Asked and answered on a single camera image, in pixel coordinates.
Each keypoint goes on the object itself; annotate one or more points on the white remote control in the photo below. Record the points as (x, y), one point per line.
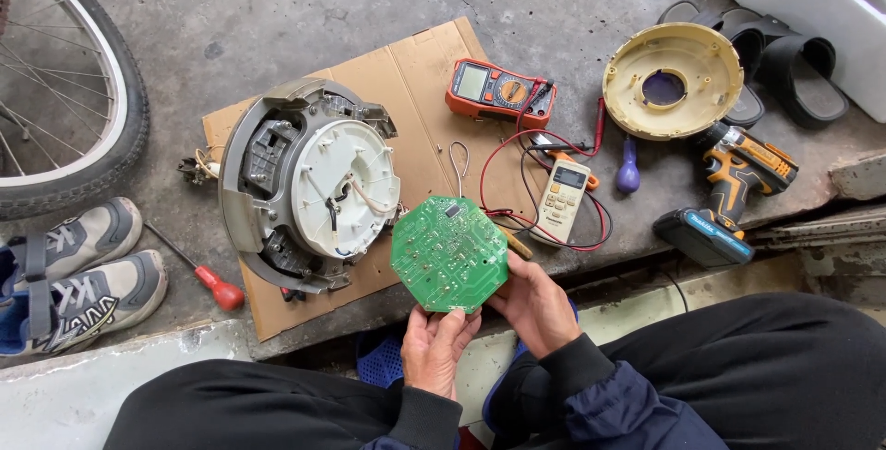
(562, 201)

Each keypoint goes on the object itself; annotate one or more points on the black sandal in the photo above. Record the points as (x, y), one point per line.
(682, 12)
(751, 45)
(806, 86)

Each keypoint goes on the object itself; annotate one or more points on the person's right leg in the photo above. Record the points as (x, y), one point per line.
(761, 339)

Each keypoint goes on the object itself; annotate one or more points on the person's left leg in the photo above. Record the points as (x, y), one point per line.
(263, 405)

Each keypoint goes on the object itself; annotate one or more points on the red multimeter probe lead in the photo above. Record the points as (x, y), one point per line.
(484, 180)

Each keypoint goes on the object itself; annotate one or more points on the black multimeter probe lead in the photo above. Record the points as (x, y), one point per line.
(531, 194)

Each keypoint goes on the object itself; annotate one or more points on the cream round plastic cover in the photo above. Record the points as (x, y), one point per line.
(692, 48)

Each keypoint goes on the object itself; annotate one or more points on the brown cardboard sheet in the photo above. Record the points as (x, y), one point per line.
(408, 83)

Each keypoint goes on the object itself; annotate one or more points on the green octagonal circuit board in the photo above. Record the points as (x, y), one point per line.
(446, 253)

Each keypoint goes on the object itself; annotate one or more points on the person's leg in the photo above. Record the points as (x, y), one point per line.
(761, 339)
(263, 405)

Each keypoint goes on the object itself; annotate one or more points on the white foam box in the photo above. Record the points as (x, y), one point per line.
(817, 7)

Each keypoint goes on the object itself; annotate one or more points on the grey blue sneaker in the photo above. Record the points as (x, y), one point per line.
(83, 235)
(104, 301)

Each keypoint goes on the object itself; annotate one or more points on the person's right hand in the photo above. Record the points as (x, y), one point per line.
(536, 315)

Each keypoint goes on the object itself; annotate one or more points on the grey opened round appliance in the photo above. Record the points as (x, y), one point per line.
(325, 187)

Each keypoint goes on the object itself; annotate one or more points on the orange digital multimeter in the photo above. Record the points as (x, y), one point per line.
(484, 90)

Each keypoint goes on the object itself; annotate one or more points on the blue mesh plastic item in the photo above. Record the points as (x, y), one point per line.
(379, 360)

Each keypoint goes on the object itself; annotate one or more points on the bicycle wheel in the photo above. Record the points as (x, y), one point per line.
(128, 111)

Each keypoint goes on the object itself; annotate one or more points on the person's left hand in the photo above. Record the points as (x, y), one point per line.
(432, 356)

